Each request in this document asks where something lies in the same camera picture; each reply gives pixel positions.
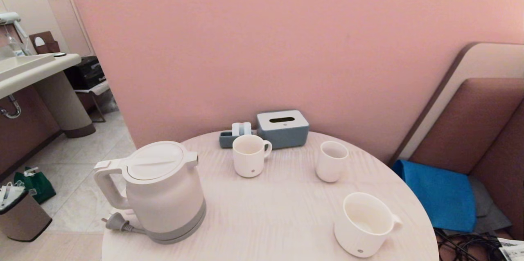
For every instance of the white electric kettle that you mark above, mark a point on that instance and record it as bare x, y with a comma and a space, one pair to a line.
163, 195

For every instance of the grey tissue box white lid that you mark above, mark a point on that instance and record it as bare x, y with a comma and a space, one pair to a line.
286, 134

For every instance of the small grey tray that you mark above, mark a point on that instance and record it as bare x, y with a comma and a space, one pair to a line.
225, 140

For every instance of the small white ribbed mug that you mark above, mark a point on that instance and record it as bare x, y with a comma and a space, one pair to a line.
247, 163

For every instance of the white cup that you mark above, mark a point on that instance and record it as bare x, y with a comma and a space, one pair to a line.
329, 169

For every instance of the grey kettle base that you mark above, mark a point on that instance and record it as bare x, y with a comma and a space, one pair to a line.
172, 241

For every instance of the large white ribbed mug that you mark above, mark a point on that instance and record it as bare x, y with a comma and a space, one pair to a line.
356, 240

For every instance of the metal rack with white towel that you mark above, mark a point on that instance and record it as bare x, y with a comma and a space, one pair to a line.
94, 88

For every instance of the black box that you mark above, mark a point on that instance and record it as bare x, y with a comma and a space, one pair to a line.
84, 73

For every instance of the blue cloth bag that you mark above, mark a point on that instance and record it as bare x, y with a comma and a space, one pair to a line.
442, 195

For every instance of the small black round dish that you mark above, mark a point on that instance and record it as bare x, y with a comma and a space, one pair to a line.
59, 54

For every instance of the brown upholstered bench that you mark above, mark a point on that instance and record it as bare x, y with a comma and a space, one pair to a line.
483, 122

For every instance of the brown tissue holder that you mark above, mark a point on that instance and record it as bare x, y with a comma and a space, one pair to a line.
47, 46

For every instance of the white sink counter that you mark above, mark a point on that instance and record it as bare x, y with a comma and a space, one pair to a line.
37, 68

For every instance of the green bag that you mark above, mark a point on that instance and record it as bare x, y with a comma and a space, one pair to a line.
41, 189

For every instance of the grey seat cushion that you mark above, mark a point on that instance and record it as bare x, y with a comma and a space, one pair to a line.
487, 208

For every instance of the chrome drain pipe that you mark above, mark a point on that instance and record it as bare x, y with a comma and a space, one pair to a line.
16, 107

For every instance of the clear glass bottle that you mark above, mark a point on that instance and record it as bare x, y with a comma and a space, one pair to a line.
16, 48

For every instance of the brown trash bin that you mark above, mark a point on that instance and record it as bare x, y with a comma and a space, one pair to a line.
24, 220

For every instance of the white hair dryer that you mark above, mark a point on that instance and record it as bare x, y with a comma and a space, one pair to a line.
9, 17

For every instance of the white printed paper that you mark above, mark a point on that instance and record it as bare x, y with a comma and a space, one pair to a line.
513, 250

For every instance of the beige sink pedestal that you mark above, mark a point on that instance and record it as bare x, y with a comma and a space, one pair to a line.
65, 105

